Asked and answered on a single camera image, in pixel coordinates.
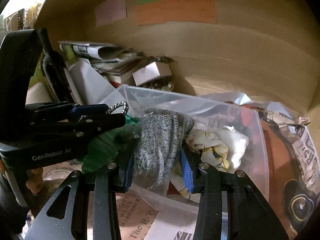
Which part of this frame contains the green cloth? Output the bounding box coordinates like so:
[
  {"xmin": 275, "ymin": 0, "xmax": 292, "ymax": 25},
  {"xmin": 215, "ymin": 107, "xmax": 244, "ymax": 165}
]
[{"xmin": 81, "ymin": 114, "xmax": 140, "ymax": 173}]

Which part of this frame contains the grey knit sock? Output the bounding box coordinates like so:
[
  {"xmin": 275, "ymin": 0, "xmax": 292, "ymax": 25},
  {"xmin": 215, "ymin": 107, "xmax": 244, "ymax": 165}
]
[{"xmin": 134, "ymin": 108, "xmax": 194, "ymax": 196}]

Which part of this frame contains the floral yellow white scarf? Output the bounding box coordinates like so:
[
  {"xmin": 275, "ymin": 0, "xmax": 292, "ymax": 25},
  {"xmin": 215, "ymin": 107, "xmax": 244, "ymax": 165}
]
[{"xmin": 170, "ymin": 130, "xmax": 230, "ymax": 203}]

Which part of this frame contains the person's left hand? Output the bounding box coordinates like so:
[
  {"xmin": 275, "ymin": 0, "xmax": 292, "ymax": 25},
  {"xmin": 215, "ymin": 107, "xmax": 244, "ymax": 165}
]
[{"xmin": 26, "ymin": 167, "xmax": 43, "ymax": 195}]

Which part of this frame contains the white mug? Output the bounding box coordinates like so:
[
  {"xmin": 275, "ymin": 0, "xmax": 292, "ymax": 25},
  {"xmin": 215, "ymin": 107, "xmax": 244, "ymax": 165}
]
[{"xmin": 25, "ymin": 82, "xmax": 52, "ymax": 105}]

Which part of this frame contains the orange printed poster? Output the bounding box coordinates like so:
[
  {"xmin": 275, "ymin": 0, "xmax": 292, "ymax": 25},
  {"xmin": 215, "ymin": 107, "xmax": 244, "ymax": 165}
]
[{"xmin": 244, "ymin": 104, "xmax": 319, "ymax": 239}]

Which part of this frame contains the white plastic container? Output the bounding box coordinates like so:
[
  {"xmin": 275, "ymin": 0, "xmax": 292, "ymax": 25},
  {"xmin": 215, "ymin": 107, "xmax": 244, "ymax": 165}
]
[{"xmin": 66, "ymin": 59, "xmax": 116, "ymax": 105}]

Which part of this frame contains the dark glass bottle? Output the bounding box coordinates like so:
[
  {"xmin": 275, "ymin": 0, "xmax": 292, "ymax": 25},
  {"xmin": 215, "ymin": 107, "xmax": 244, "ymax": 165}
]
[{"xmin": 37, "ymin": 28, "xmax": 75, "ymax": 103}]

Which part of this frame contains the white cloth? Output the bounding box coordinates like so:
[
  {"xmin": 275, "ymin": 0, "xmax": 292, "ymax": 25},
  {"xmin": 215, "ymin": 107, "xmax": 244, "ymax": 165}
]
[{"xmin": 216, "ymin": 126, "xmax": 249, "ymax": 172}]

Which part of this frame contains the clear plastic storage bin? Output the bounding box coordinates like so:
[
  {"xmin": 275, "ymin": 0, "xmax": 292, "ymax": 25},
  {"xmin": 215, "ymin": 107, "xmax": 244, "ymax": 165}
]
[{"xmin": 100, "ymin": 85, "xmax": 270, "ymax": 198}]

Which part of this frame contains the rolled newspaper stack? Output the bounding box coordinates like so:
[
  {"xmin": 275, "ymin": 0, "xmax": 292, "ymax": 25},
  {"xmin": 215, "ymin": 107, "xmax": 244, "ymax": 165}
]
[{"xmin": 59, "ymin": 41, "xmax": 144, "ymax": 75}]

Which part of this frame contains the small white cardboard box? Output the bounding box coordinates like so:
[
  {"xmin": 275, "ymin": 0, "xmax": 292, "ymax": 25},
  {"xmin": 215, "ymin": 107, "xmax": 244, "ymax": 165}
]
[{"xmin": 132, "ymin": 62, "xmax": 172, "ymax": 86}]

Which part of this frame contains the pink sticky note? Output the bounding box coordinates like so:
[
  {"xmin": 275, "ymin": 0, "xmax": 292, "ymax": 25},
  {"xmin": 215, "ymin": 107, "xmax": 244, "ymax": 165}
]
[{"xmin": 94, "ymin": 0, "xmax": 127, "ymax": 27}]

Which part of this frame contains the orange sticky note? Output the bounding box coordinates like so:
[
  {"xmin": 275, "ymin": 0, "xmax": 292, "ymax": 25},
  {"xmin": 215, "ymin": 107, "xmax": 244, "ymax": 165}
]
[{"xmin": 135, "ymin": 0, "xmax": 217, "ymax": 25}]

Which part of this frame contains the black white braided cord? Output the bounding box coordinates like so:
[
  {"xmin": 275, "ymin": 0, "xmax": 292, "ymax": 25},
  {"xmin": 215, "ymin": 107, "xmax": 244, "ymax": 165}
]
[{"xmin": 105, "ymin": 100, "xmax": 130, "ymax": 117}]

